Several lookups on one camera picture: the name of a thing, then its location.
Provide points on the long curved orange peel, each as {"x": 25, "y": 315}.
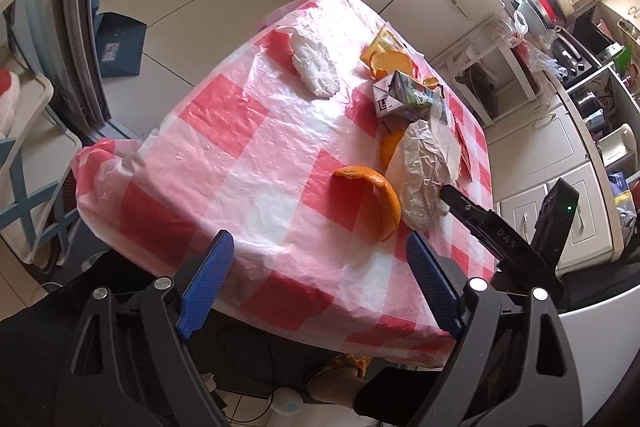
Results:
{"x": 387, "y": 202}

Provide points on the white crumpled tissue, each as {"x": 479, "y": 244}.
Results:
{"x": 315, "y": 62}

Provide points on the blue package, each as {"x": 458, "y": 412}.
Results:
{"x": 619, "y": 183}

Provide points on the white shelf rack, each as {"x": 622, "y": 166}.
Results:
{"x": 30, "y": 167}

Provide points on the black mesh chair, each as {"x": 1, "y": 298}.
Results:
{"x": 600, "y": 284}

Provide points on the small juice carton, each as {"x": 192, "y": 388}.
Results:
{"x": 400, "y": 94}

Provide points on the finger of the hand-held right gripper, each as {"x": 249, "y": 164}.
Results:
{"x": 465, "y": 207}

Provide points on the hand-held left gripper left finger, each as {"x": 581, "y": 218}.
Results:
{"x": 205, "y": 282}

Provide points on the red white checkered tablecloth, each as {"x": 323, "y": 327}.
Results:
{"x": 250, "y": 132}

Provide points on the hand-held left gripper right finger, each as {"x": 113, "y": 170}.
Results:
{"x": 432, "y": 287}

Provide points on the blue cardboard box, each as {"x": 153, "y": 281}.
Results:
{"x": 120, "y": 44}

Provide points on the grey sliding door frame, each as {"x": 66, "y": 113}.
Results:
{"x": 80, "y": 17}

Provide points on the white kitchen cabinets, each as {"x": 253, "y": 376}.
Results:
{"x": 540, "y": 147}

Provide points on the yellow patterned slipper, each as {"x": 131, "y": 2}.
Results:
{"x": 340, "y": 377}

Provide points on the orange peel piece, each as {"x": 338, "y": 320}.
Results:
{"x": 391, "y": 149}

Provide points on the black gas stove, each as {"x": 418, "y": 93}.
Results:
{"x": 582, "y": 47}

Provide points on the dark cooking pot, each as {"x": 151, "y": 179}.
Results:
{"x": 485, "y": 89}

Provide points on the large orange peel with stem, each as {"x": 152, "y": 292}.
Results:
{"x": 390, "y": 62}

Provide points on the red rimmed pan stack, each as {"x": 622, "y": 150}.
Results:
{"x": 547, "y": 4}

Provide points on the white paper wrapper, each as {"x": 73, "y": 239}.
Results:
{"x": 420, "y": 172}

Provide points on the yellow plastic packet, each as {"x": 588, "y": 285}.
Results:
{"x": 382, "y": 41}

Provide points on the clear plastic bag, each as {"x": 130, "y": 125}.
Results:
{"x": 517, "y": 32}

